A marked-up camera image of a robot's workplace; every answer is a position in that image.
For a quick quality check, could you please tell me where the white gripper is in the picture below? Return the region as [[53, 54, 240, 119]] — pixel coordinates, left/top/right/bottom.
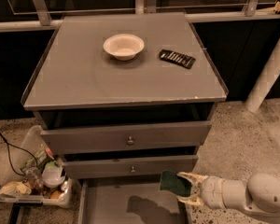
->
[[177, 172, 225, 209]]

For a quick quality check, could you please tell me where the green yellow sponge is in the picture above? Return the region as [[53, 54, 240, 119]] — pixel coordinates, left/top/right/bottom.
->
[[159, 171, 191, 197]]

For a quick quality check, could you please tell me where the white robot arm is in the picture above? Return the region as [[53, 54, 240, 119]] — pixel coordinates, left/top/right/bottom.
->
[[176, 172, 280, 224]]

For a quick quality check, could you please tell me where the grey top drawer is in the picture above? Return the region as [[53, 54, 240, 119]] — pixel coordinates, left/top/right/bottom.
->
[[41, 121, 211, 155]]

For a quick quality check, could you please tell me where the grey drawer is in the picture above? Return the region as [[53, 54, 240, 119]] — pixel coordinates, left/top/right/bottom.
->
[[63, 155, 198, 179], [77, 175, 191, 224], [41, 121, 211, 155]]

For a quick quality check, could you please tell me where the grey middle drawer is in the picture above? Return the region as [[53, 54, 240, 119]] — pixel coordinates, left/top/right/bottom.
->
[[63, 155, 198, 179]]

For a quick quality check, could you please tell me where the grey bottom drawer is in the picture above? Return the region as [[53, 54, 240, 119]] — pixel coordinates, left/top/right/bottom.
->
[[77, 175, 191, 224]]

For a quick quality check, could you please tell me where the grey drawer cabinet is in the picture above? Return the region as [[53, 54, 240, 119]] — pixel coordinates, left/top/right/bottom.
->
[[21, 12, 230, 224]]

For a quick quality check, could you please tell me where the black drill bit case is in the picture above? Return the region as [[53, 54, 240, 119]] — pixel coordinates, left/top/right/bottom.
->
[[159, 49, 196, 69]]

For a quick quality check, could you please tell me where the white cup in bin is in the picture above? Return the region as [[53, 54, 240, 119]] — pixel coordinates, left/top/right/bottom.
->
[[42, 167, 65, 188]]

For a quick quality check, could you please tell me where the white paper bowl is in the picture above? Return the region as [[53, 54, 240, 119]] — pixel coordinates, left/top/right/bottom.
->
[[103, 34, 145, 61]]

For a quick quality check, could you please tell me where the clear plastic bin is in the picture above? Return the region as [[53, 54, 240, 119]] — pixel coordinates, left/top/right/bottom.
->
[[0, 125, 73, 208]]

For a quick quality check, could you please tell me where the yellow banana in bin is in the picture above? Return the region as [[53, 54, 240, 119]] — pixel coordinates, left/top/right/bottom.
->
[[0, 181, 32, 197]]

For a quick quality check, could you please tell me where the white pipe post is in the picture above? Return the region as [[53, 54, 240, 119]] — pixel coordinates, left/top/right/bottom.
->
[[245, 38, 280, 113]]

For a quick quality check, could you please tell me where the black cable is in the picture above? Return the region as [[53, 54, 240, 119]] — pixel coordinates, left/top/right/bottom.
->
[[0, 121, 39, 176]]

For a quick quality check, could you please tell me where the metal railing frame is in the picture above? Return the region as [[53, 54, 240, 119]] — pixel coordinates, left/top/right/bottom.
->
[[0, 0, 280, 32]]

